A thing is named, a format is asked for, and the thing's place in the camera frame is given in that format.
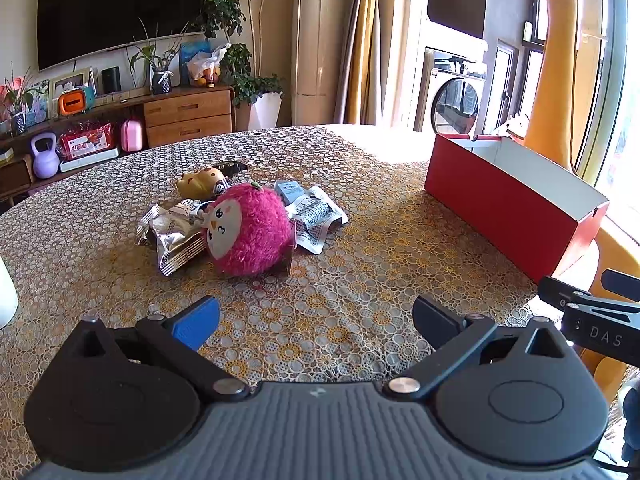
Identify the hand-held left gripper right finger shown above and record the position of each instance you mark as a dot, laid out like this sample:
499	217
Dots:
435	322

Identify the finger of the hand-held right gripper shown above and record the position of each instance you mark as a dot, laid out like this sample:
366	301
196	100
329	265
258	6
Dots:
560	292
622	281

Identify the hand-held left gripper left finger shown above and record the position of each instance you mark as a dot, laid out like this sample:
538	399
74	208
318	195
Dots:
196	324

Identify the silver snack packet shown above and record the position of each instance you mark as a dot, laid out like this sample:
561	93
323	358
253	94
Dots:
175	245

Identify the red cardboard box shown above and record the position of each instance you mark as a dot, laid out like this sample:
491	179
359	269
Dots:
500	210

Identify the pink plush toy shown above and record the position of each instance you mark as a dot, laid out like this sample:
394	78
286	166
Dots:
255	230

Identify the small light blue box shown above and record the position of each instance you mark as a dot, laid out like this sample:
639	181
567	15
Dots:
290	191

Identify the lace-patterned desktop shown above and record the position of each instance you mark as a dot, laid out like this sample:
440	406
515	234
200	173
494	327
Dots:
350	275

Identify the yellow squishy toy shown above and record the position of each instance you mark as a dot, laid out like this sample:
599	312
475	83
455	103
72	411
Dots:
197	182

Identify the white silver foil packet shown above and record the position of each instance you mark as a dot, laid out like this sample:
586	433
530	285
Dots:
312	220

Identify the white object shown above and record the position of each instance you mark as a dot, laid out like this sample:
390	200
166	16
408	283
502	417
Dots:
6	295

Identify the white tray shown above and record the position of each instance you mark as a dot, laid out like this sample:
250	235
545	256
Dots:
90	162

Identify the window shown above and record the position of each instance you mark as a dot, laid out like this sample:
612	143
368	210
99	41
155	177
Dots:
615	85

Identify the pink container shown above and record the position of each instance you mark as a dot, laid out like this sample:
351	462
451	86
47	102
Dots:
132	135

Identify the red gift box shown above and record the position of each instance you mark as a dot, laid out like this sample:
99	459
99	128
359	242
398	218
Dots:
87	141

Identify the wooden television cabinet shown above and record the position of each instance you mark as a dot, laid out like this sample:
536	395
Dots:
187	110

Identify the silver washing machine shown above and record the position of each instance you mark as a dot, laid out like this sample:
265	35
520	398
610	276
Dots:
455	105

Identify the glass door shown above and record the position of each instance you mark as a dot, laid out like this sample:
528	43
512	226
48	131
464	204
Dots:
504	85

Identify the purple kettlebell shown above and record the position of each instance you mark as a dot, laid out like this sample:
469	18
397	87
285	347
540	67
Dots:
45	162

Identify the white planter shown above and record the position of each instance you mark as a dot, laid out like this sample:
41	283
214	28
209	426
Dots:
266	110

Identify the yellow giraffe-shaped chair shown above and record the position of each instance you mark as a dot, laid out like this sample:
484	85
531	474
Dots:
555	60

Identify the dark vase with green stems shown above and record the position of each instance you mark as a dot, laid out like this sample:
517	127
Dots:
161	82

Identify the grey curtain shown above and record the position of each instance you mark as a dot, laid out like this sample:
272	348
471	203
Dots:
347	85

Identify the orange box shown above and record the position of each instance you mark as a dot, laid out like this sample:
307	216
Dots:
71	103

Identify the plastic bag of fruit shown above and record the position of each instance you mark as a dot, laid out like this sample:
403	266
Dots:
207	67

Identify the black cylinder speaker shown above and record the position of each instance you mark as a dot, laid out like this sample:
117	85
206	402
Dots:
111	80

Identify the colourful picture card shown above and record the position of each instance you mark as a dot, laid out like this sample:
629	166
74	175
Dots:
37	105

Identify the blue picture box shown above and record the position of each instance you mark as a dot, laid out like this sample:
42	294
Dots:
191	52

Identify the white counter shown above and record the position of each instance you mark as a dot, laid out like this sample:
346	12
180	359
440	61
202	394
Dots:
455	35

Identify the pink flowers in vase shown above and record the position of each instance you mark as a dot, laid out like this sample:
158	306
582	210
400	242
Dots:
17	95

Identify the yellow curtain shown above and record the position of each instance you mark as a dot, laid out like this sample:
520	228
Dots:
370	35

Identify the white standing air conditioner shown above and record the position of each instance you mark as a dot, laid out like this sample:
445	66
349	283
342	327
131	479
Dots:
320	35

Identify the tall green potted plant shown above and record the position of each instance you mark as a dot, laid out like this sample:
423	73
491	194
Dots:
220	10

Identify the black television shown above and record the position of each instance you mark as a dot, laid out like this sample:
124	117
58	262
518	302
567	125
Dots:
125	5

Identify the white picture frame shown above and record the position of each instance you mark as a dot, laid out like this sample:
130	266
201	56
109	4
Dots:
67	80

